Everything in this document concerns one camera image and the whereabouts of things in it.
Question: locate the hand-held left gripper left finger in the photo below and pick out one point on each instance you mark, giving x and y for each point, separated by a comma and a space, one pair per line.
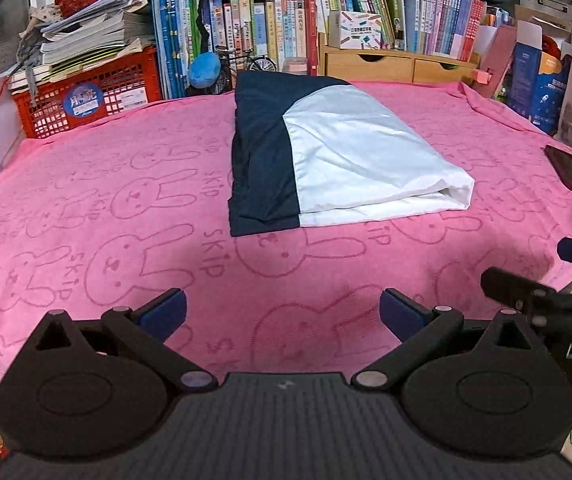
168, 310

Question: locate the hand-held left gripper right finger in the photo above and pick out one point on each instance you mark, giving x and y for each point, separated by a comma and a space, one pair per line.
398, 312

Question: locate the navy and white jacket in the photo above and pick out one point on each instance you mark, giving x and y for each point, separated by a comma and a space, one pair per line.
366, 150

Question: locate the dark smartphone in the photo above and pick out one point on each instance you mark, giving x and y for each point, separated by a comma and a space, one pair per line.
568, 167

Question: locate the pink rabbit-print blanket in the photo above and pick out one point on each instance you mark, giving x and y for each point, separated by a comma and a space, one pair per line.
116, 185

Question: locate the blue printed carton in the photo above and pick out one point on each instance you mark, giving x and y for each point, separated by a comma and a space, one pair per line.
546, 90

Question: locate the pink clip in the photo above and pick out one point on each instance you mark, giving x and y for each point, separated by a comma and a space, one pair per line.
483, 76

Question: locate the pink cardboard folder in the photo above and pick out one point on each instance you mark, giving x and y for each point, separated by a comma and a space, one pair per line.
498, 55

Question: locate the red plastic crate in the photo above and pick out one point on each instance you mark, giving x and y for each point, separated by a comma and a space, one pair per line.
111, 80

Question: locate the small blue plush toy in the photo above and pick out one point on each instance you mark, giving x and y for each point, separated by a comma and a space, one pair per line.
205, 70

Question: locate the wooden drawer organizer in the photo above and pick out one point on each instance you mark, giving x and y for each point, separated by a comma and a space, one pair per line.
366, 65

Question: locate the miniature black bicycle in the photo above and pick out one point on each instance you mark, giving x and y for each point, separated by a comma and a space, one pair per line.
261, 64

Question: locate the white patterned box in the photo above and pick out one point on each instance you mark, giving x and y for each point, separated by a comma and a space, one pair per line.
356, 30

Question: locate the stack of papers and booklets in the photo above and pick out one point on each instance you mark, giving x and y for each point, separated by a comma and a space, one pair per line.
91, 35

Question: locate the row of upright books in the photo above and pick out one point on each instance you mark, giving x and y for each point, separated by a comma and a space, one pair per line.
286, 20

